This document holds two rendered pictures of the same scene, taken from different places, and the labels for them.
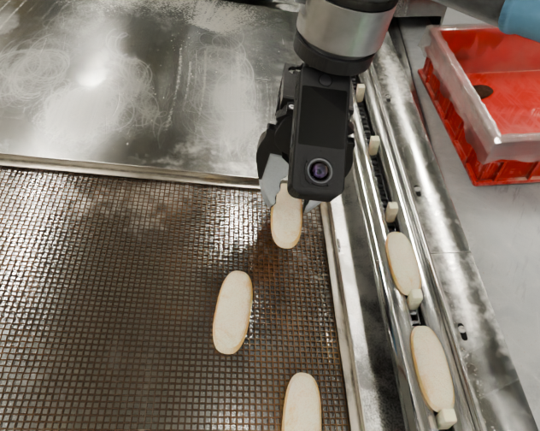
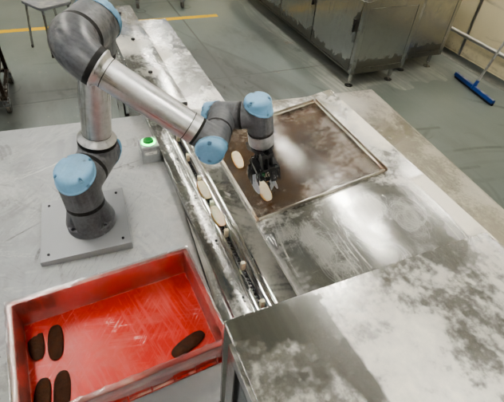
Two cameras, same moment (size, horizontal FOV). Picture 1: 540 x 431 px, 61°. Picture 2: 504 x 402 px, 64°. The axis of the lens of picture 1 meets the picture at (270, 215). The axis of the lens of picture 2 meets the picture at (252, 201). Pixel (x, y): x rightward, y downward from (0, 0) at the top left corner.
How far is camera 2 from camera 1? 1.41 m
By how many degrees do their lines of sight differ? 83
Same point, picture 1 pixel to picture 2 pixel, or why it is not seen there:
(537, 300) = (163, 226)
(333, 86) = not seen: hidden behind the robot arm
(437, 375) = (202, 185)
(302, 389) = (240, 163)
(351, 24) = not seen: hidden behind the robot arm
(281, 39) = not seen: hidden behind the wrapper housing
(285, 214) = (263, 187)
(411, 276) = (214, 209)
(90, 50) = (403, 238)
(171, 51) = (372, 262)
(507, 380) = (182, 187)
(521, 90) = (148, 363)
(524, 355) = (171, 208)
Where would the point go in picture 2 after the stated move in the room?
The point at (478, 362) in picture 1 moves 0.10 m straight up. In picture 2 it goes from (190, 190) to (189, 168)
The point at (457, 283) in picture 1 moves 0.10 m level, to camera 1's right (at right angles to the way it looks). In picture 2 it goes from (197, 210) to (167, 216)
